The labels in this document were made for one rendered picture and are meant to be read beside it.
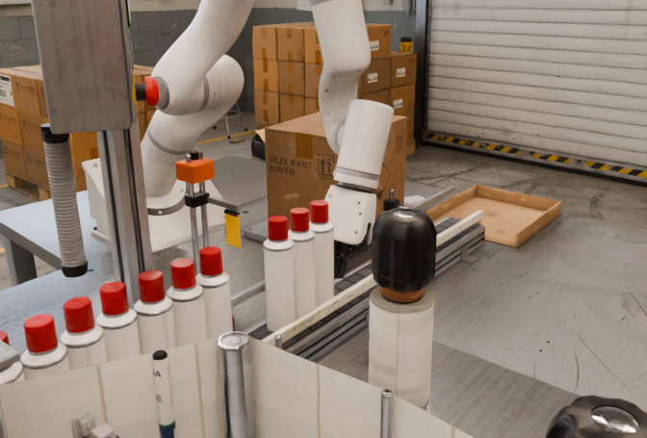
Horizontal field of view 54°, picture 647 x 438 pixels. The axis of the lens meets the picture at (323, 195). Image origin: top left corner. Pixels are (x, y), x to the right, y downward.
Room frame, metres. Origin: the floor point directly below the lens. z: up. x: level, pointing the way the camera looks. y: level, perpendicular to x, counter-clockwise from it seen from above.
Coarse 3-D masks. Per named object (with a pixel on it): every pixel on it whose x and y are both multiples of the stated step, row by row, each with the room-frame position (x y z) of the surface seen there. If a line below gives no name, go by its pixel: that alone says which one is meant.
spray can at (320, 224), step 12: (312, 204) 1.05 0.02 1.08; (324, 204) 1.05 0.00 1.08; (312, 216) 1.05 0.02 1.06; (324, 216) 1.05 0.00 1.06; (312, 228) 1.04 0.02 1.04; (324, 228) 1.04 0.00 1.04; (324, 240) 1.04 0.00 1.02; (324, 252) 1.04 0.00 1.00; (324, 264) 1.04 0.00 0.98; (324, 276) 1.04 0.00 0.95; (324, 288) 1.04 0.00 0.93; (324, 300) 1.04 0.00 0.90
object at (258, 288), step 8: (440, 192) 1.48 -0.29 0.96; (448, 192) 1.49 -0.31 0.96; (424, 200) 1.42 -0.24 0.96; (432, 200) 1.44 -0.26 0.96; (408, 208) 1.37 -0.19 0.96; (416, 208) 1.38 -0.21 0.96; (264, 280) 1.00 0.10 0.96; (248, 288) 0.97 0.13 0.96; (256, 288) 0.97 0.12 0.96; (264, 288) 0.99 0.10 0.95; (232, 296) 0.94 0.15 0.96; (240, 296) 0.95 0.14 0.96; (248, 296) 0.96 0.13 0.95; (232, 304) 0.93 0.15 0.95
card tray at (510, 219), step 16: (464, 192) 1.77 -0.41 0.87; (480, 192) 1.82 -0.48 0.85; (496, 192) 1.79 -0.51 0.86; (512, 192) 1.75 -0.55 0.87; (432, 208) 1.62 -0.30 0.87; (448, 208) 1.69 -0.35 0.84; (464, 208) 1.72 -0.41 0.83; (480, 208) 1.72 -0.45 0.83; (496, 208) 1.71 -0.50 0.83; (512, 208) 1.71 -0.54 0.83; (528, 208) 1.71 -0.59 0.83; (544, 208) 1.69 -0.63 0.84; (480, 224) 1.59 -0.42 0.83; (496, 224) 1.59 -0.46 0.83; (512, 224) 1.58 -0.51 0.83; (528, 224) 1.49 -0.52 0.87; (544, 224) 1.58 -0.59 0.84; (496, 240) 1.48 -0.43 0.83; (512, 240) 1.48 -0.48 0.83
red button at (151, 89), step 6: (144, 78) 0.80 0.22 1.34; (150, 78) 0.80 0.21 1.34; (138, 84) 0.80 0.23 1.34; (144, 84) 0.80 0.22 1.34; (150, 84) 0.79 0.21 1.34; (156, 84) 0.80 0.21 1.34; (138, 90) 0.79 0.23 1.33; (144, 90) 0.79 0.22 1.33; (150, 90) 0.79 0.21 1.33; (156, 90) 0.79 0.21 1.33; (138, 96) 0.79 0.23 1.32; (144, 96) 0.79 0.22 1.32; (150, 96) 0.79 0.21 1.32; (156, 96) 0.79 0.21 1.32; (150, 102) 0.79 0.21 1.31; (156, 102) 0.80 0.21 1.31
